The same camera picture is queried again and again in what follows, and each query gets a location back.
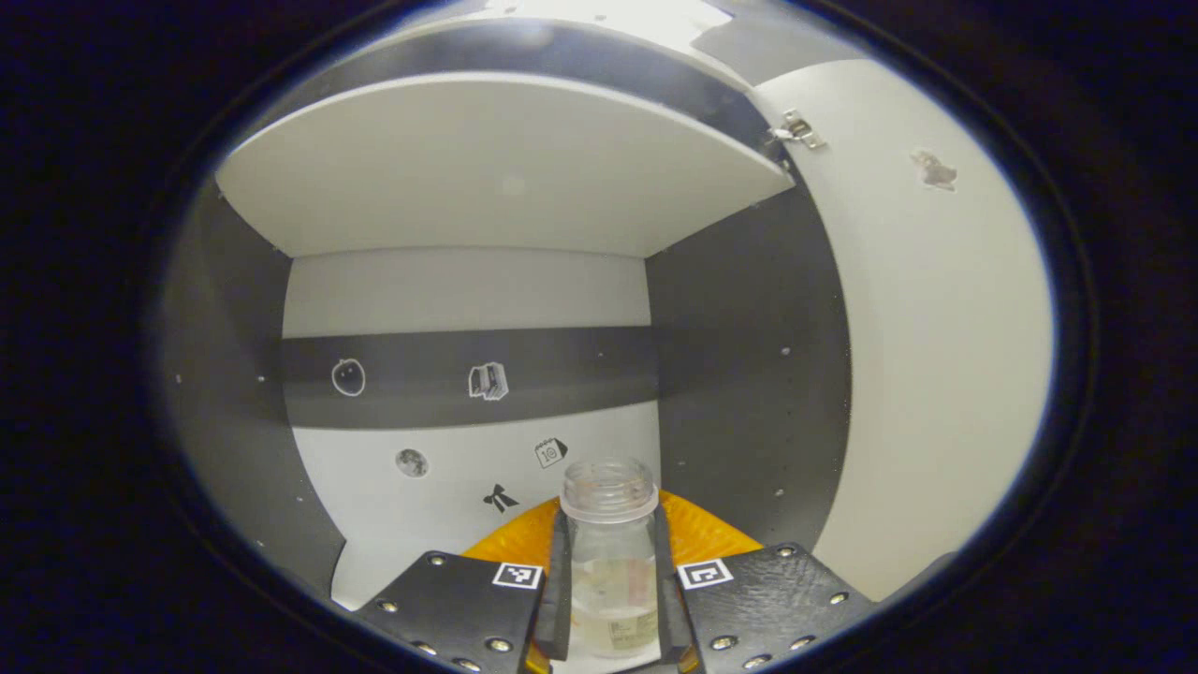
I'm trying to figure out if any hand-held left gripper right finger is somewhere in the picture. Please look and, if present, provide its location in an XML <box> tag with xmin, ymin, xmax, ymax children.
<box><xmin>652</xmin><ymin>489</ymin><xmax>876</xmax><ymax>674</ymax></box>

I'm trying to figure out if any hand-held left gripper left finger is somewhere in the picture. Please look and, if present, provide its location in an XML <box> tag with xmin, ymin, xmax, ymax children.
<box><xmin>354</xmin><ymin>496</ymin><xmax>574</xmax><ymax>674</ymax></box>

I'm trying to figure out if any clear plastic bottle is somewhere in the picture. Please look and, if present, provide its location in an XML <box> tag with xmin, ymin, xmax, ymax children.
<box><xmin>559</xmin><ymin>457</ymin><xmax>661</xmax><ymax>661</ymax></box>

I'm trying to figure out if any grey cabinet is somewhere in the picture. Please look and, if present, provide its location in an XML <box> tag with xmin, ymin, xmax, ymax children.
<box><xmin>164</xmin><ymin>0</ymin><xmax>853</xmax><ymax>674</ymax></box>

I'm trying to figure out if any grey cabinet door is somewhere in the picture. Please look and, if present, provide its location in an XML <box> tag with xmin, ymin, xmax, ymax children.
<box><xmin>753</xmin><ymin>58</ymin><xmax>1057</xmax><ymax>602</ymax></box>

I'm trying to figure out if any metal door hinge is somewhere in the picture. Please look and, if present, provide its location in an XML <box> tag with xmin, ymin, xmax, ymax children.
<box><xmin>767</xmin><ymin>110</ymin><xmax>827</xmax><ymax>151</ymax></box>

